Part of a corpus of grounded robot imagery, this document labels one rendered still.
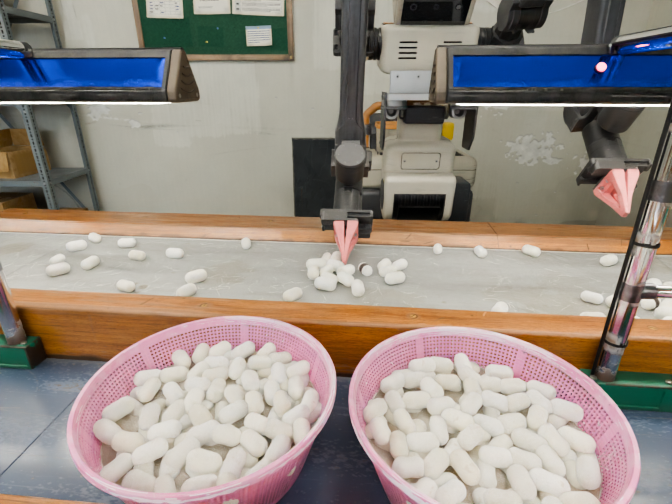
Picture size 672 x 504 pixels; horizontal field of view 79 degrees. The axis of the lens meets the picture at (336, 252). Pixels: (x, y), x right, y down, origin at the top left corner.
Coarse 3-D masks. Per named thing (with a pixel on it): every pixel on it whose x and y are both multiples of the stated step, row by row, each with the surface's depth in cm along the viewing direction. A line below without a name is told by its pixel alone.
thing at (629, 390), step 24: (624, 48) 49; (648, 48) 45; (648, 192) 43; (648, 216) 44; (648, 240) 44; (624, 264) 46; (648, 264) 45; (624, 288) 47; (648, 288) 46; (624, 312) 48; (624, 336) 49; (600, 360) 51; (600, 384) 51; (624, 384) 51; (648, 384) 51; (624, 408) 52; (648, 408) 52
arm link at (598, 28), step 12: (588, 0) 76; (600, 0) 72; (612, 0) 72; (624, 0) 72; (588, 12) 76; (600, 12) 73; (612, 12) 72; (588, 24) 76; (600, 24) 73; (612, 24) 73; (588, 36) 76; (600, 36) 74; (612, 36) 74; (588, 108) 79; (564, 120) 85
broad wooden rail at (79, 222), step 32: (0, 224) 97; (32, 224) 96; (64, 224) 96; (96, 224) 95; (128, 224) 94; (160, 224) 94; (192, 224) 94; (224, 224) 94; (256, 224) 94; (288, 224) 94; (320, 224) 94; (384, 224) 94; (416, 224) 94; (448, 224) 94; (480, 224) 94; (512, 224) 94; (544, 224) 94
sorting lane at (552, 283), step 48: (0, 240) 91; (48, 240) 91; (144, 240) 91; (192, 240) 91; (240, 240) 90; (48, 288) 69; (96, 288) 69; (144, 288) 69; (240, 288) 69; (288, 288) 69; (336, 288) 69; (384, 288) 69; (432, 288) 69; (480, 288) 69; (528, 288) 69; (576, 288) 69
